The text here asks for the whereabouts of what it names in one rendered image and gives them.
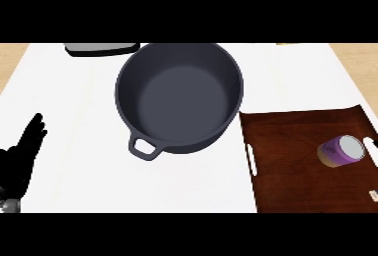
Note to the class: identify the purple can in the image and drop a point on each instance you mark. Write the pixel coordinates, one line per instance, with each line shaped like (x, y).
(341, 150)

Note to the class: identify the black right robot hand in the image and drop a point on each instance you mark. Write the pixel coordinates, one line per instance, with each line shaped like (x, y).
(375, 143)

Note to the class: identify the dark brown wooden tray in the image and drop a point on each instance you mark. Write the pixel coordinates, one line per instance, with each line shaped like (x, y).
(304, 166)

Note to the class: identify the small yellow object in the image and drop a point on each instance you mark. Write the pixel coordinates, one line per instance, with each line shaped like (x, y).
(286, 43)

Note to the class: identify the dark grey oval pot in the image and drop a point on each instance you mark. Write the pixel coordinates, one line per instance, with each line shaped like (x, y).
(179, 100)

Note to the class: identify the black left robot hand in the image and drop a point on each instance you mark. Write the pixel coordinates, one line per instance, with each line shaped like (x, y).
(22, 156)

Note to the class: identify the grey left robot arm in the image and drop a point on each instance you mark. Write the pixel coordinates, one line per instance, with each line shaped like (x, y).
(9, 205)

